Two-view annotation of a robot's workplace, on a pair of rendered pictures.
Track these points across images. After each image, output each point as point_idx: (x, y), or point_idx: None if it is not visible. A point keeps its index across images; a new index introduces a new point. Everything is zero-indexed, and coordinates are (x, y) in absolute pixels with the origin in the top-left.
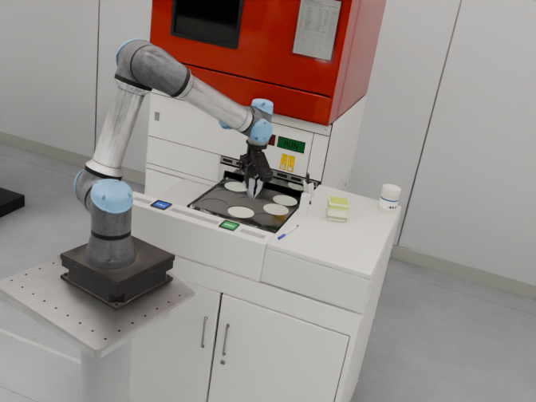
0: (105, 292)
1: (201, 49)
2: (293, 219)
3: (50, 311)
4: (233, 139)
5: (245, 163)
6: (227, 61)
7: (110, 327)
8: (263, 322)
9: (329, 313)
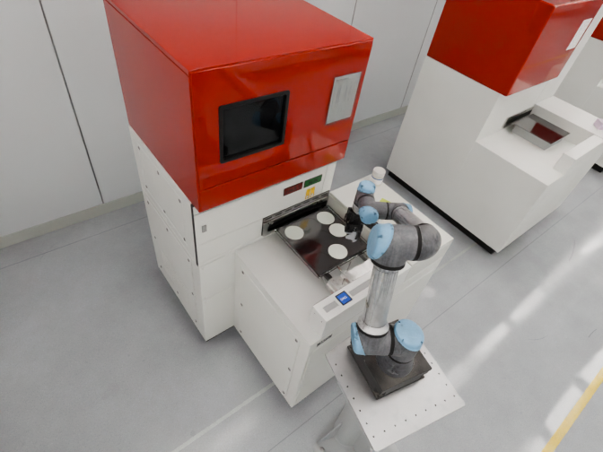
0: (417, 378)
1: (251, 160)
2: None
3: (419, 420)
4: (271, 203)
5: (354, 227)
6: (275, 156)
7: (441, 388)
8: (398, 297)
9: (430, 267)
